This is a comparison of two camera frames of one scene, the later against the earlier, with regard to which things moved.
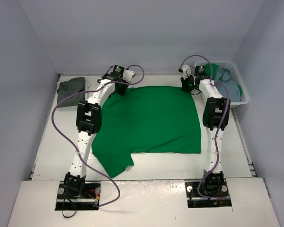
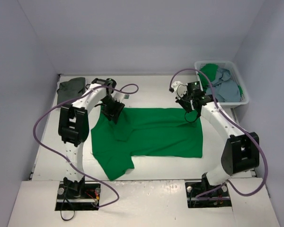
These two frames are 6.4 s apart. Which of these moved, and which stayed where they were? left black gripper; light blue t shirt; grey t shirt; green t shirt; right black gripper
Moved: left black gripper; right black gripper; green t shirt
Stayed: grey t shirt; light blue t shirt
